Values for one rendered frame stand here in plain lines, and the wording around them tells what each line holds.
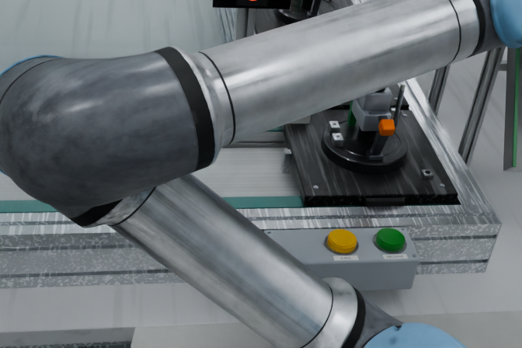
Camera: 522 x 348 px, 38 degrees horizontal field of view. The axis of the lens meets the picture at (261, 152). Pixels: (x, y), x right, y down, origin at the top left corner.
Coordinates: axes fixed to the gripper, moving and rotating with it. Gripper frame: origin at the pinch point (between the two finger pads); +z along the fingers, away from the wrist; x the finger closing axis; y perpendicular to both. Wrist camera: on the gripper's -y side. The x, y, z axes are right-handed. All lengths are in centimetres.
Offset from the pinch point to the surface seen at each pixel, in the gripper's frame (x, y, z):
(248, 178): -18.8, 17.0, 17.9
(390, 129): 0.2, 13.3, 1.3
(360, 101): -2.3, 7.2, 6.8
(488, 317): 14.2, 40.5, 5.4
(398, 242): -0.6, 30.1, -0.7
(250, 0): -19.5, -7.7, 3.9
